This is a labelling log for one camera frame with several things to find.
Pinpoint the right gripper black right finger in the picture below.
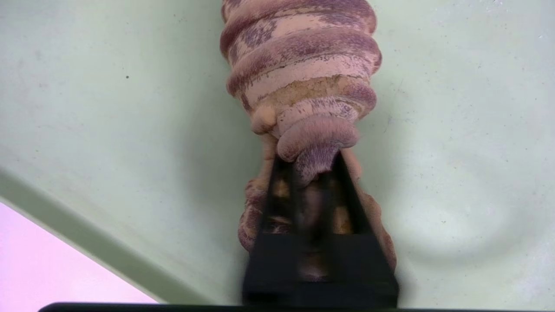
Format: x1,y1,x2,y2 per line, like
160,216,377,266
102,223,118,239
319,152,399,304

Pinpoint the marbled twisted bread roll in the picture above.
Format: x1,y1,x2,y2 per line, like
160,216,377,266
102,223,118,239
219,0,397,282

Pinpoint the light green plastic tray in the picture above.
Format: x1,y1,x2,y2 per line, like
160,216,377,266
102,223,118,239
0,0,555,310

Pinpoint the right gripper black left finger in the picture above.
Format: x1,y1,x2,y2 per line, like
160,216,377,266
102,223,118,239
243,157,319,304

